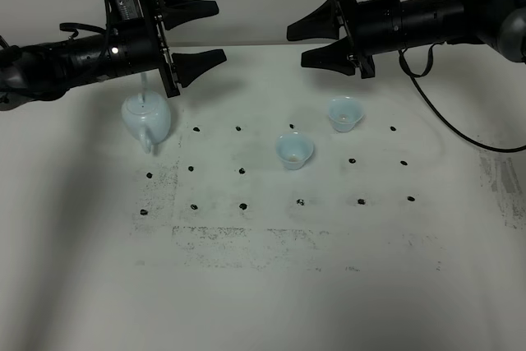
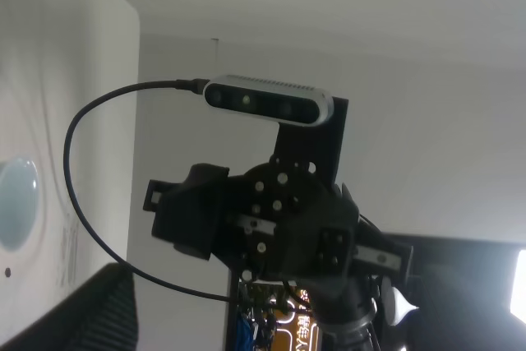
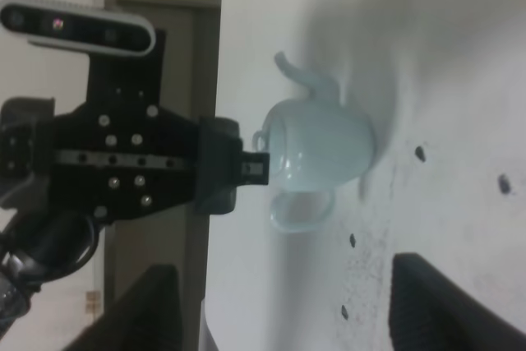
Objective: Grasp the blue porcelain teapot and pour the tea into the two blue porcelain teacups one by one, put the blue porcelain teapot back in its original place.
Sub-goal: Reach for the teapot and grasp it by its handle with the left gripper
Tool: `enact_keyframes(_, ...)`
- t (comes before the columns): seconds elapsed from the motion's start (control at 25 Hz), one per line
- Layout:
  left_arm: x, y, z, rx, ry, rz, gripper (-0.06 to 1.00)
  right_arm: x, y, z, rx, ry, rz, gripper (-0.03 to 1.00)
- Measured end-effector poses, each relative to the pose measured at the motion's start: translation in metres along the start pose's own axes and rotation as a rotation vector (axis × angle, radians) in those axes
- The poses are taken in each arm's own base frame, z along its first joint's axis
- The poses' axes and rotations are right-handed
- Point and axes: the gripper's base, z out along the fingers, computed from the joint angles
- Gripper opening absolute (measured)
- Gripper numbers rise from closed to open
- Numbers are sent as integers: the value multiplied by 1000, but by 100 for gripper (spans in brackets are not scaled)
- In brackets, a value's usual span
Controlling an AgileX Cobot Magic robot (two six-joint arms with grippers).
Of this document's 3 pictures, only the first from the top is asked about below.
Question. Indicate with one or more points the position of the far light blue teacup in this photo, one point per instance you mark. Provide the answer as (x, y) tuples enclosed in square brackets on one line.
[(345, 113)]

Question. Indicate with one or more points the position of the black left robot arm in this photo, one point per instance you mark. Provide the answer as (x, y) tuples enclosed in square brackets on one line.
[(46, 72)]

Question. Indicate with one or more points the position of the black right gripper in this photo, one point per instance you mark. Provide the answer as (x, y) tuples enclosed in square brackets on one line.
[(373, 27)]

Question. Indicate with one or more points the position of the light blue teacup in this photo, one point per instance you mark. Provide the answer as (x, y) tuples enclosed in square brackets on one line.
[(345, 113), (294, 150)]

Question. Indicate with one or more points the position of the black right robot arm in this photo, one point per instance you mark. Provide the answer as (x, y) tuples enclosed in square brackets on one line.
[(499, 24)]

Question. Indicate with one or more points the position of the light blue porcelain teapot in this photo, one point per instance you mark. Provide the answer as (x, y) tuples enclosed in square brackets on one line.
[(147, 116)]

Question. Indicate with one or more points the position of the near light blue teacup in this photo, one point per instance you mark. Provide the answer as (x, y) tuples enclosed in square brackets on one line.
[(294, 150)]

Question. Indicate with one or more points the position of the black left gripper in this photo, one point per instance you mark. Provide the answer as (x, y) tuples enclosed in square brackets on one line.
[(138, 45)]

